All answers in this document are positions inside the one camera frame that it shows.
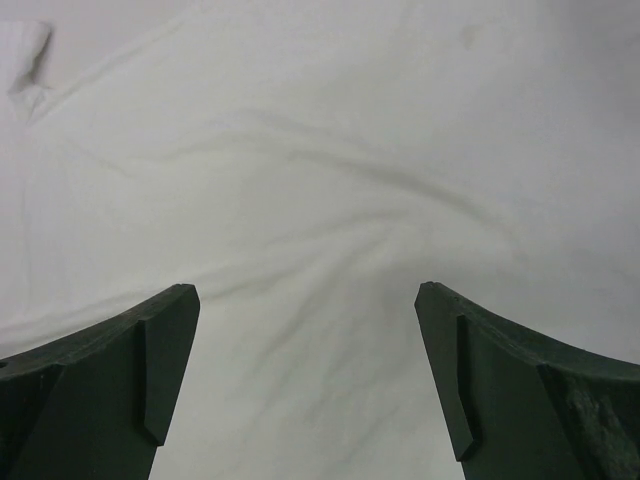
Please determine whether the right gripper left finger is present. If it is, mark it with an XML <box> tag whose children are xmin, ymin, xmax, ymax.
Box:
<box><xmin>1</xmin><ymin>284</ymin><xmax>200</xmax><ymax>480</ymax></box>

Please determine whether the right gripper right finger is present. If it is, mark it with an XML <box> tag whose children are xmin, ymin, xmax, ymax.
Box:
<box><xmin>415</xmin><ymin>282</ymin><xmax>639</xmax><ymax>480</ymax></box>

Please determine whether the white t shirt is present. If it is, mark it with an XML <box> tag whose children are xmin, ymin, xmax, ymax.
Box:
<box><xmin>1</xmin><ymin>1</ymin><xmax>639</xmax><ymax>479</ymax></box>

